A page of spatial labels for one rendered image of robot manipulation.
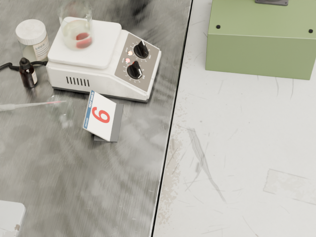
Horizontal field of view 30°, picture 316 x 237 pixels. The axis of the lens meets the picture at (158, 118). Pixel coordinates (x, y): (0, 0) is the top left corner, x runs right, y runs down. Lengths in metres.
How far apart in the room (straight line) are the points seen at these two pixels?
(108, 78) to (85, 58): 0.06
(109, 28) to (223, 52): 0.23
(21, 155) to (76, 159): 0.10
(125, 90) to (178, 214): 0.27
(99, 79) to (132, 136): 0.12
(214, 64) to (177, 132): 0.17
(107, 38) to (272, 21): 0.32
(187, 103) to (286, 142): 0.20
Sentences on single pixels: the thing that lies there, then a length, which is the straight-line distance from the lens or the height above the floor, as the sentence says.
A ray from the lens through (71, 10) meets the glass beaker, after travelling 1.13.
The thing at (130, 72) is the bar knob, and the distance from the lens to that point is 1.12.
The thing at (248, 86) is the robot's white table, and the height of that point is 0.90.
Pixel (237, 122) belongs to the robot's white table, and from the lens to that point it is 1.12.
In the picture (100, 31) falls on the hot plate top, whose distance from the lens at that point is 1.16.
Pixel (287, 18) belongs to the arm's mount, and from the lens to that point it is 1.17.
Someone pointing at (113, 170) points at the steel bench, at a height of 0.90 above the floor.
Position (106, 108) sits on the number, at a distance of 1.12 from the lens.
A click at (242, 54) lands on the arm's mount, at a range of 1.16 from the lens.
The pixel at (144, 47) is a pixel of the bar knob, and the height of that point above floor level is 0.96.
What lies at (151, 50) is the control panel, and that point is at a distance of 1.19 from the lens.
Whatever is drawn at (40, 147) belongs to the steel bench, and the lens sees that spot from 1.10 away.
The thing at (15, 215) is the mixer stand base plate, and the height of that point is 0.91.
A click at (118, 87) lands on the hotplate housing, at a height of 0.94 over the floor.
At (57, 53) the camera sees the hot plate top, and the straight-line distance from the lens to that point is 1.13.
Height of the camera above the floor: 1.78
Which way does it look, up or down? 52 degrees down
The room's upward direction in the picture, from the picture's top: 2 degrees counter-clockwise
